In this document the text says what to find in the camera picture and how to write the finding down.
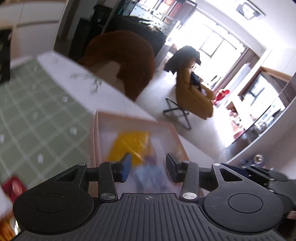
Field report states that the red spicy snack packet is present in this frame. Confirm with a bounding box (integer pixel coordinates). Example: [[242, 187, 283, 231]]
[[1, 176, 27, 203]]

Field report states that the pink cardboard box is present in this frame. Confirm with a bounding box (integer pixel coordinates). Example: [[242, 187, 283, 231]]
[[90, 111, 192, 197]]

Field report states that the yellow snack packet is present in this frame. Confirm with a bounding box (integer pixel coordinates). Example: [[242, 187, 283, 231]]
[[107, 131, 154, 167]]

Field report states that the green checkered tablecloth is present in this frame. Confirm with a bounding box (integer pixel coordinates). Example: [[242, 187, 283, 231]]
[[1, 58, 92, 188]]

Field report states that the mustard lounge chair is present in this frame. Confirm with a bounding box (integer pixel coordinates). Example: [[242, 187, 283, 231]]
[[163, 62, 215, 130]]

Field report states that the brown round chair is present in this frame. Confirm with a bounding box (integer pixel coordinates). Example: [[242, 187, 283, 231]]
[[78, 30, 155, 101]]

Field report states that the black jacket on chair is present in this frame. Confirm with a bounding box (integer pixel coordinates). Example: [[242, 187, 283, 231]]
[[164, 46, 201, 74]]

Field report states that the white cabinet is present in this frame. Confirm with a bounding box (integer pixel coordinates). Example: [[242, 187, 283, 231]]
[[1, 1, 68, 59]]

